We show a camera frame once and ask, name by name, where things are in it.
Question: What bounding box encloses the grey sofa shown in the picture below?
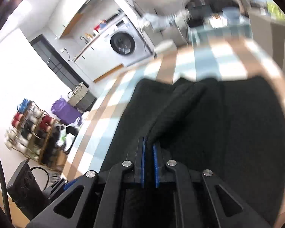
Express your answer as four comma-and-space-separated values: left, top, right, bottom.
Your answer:
133, 0, 189, 54

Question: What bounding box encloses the checkered bed cover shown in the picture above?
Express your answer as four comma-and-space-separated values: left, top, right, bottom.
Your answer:
63, 37, 285, 227

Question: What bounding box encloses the blue plastic bowl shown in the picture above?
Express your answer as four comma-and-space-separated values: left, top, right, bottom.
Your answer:
222, 7, 241, 23

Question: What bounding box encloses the purple bag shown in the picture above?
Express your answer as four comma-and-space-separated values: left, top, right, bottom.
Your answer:
51, 97, 81, 125

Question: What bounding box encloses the green toy on shelf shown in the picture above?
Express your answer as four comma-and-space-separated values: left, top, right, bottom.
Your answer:
267, 2, 285, 21

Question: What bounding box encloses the woven basket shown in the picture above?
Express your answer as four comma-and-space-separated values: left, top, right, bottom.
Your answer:
67, 82, 97, 113

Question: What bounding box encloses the black knitted sweater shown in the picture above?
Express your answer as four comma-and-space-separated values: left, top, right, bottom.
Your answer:
101, 76, 285, 225

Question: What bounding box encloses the teal checkered side table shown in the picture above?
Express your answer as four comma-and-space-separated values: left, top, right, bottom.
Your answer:
187, 17, 253, 45

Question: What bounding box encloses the white washing machine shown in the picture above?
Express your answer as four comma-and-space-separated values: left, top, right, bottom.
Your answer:
102, 15, 152, 66

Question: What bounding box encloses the black handbag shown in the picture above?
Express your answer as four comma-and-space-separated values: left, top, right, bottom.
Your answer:
6, 158, 67, 221

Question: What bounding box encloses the light blue clothes pile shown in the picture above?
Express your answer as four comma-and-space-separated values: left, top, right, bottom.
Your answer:
139, 11, 189, 31

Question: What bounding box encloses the wooden shoe rack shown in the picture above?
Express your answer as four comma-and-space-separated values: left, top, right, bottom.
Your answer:
5, 99, 61, 167

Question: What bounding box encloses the black jacket pile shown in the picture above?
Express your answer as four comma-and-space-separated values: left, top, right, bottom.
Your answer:
185, 0, 239, 28

